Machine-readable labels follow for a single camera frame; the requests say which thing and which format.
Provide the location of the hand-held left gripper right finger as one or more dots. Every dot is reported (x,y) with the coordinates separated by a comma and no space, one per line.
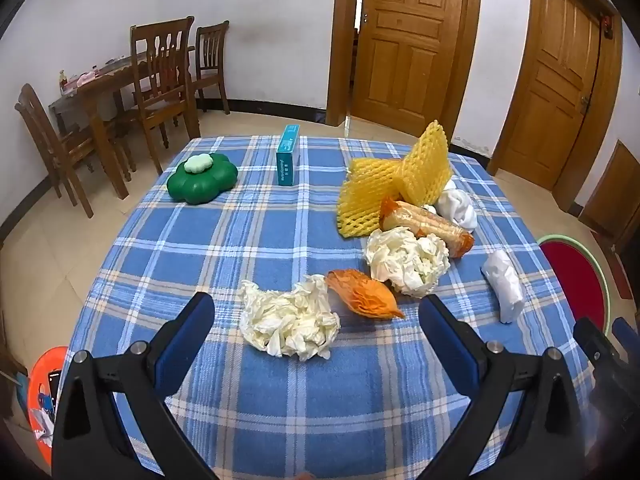
(450,345)

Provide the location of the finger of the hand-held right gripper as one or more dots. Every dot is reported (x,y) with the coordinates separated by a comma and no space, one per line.
(629,335)
(595,342)

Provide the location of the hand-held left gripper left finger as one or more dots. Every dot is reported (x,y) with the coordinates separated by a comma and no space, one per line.
(182,340)

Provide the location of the red basin with green rim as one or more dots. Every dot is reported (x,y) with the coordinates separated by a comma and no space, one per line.
(575,275)

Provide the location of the large crumpled white tissue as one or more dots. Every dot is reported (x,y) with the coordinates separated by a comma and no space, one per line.
(407,260)

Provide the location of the orange foam fruit net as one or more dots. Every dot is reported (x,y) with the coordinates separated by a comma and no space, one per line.
(367,297)

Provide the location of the flat crumpled white tissue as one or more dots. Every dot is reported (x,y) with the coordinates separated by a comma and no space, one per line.
(290,322)

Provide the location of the orange biscuit packet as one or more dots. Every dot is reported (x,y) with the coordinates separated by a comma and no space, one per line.
(430,227)

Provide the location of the white crumpled cloth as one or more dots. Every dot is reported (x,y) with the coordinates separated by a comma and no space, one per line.
(457,207)

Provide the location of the small wooden cupboard door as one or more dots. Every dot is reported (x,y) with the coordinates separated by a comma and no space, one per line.
(612,190)

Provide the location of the blue plaid tablecloth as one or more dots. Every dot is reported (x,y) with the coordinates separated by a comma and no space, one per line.
(280,230)

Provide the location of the orange plastic stool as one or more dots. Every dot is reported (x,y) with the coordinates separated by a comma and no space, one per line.
(42,395)

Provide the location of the green flower-shaped container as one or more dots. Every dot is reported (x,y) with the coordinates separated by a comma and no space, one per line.
(200,187)

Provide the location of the yellow foam fruit net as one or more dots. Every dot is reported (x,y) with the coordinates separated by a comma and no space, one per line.
(427,165)
(365,195)

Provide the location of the teal cardboard box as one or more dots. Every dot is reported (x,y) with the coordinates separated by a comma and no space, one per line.
(287,160)

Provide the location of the dark wooden chair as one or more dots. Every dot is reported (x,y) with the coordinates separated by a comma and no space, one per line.
(50,135)
(162,70)
(211,55)

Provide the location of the dark wooden dining table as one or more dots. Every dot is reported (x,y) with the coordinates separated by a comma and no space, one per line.
(100,90)

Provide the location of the wooden panel door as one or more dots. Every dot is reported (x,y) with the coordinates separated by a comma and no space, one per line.
(405,45)
(560,70)

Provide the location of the pink packet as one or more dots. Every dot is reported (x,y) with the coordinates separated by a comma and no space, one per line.
(84,78)

